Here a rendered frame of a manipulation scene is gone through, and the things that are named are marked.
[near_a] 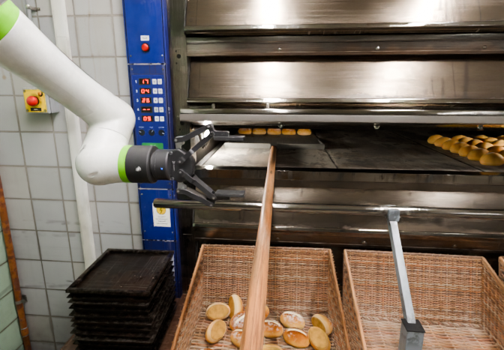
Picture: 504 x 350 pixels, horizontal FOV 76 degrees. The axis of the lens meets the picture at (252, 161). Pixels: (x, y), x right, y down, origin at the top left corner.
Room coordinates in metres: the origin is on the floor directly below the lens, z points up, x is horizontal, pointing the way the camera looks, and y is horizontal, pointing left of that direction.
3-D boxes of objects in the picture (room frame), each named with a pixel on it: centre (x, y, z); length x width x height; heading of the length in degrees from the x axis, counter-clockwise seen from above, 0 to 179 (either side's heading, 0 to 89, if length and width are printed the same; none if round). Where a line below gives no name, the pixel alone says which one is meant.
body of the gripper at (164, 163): (0.76, 0.18, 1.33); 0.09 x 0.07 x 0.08; 85
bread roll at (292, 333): (1.02, -0.16, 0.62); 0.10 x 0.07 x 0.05; 70
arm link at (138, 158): (0.77, 0.26, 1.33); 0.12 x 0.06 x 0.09; 175
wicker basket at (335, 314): (1.03, -0.04, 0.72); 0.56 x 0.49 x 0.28; 86
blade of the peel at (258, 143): (1.94, -0.14, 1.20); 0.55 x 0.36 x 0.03; 85
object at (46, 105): (1.34, 0.85, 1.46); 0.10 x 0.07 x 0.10; 85
